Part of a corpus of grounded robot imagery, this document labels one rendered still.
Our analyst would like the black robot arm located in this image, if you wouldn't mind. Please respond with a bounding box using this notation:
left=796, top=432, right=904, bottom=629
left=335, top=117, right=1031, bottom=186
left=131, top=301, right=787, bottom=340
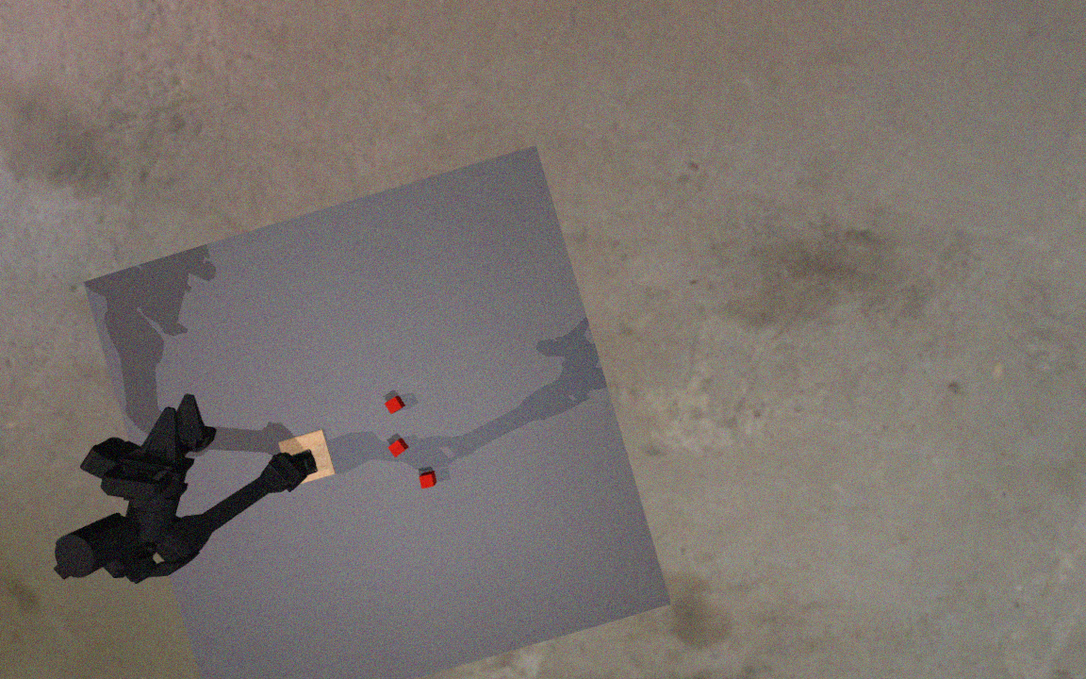
left=53, top=437, right=318, bottom=584

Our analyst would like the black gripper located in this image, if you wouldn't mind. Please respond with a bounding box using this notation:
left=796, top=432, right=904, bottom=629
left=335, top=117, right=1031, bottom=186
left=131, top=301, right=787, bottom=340
left=100, top=393, right=217, bottom=512

